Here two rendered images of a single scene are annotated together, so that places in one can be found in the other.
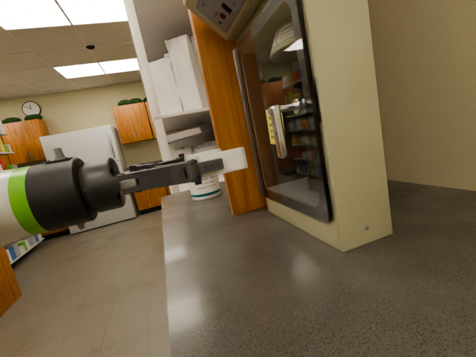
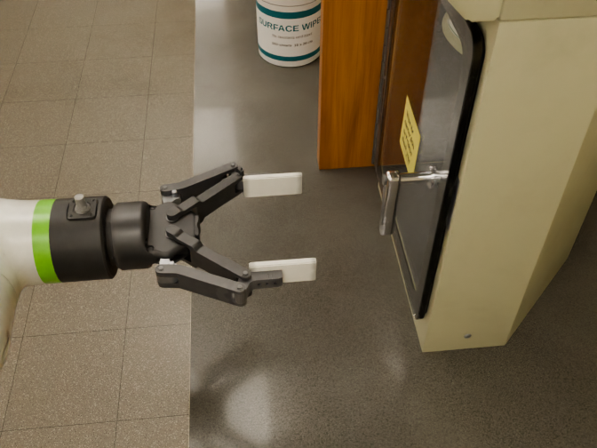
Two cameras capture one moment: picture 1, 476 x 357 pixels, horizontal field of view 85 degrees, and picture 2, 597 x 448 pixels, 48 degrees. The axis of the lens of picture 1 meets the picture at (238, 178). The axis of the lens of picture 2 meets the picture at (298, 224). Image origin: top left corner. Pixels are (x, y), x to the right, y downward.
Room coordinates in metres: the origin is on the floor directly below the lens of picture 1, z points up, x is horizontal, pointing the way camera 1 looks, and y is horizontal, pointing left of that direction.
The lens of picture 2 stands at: (-0.10, -0.08, 1.68)
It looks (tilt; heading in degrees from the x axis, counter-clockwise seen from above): 46 degrees down; 10
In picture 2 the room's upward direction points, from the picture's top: straight up
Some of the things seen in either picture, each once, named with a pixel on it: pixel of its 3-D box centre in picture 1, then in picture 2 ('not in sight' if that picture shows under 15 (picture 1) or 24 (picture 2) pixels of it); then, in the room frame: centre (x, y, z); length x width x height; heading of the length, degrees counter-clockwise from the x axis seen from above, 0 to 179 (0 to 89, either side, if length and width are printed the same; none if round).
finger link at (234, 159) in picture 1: (222, 162); (282, 271); (0.35, 0.02, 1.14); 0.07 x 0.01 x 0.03; 106
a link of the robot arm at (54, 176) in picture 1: (68, 190); (88, 236); (0.36, 0.24, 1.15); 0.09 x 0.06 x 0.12; 16
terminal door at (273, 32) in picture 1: (273, 118); (412, 123); (0.57, -0.10, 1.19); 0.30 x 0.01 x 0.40; 15
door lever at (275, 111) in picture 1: (287, 128); (403, 201); (0.45, -0.10, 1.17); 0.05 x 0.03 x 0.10; 105
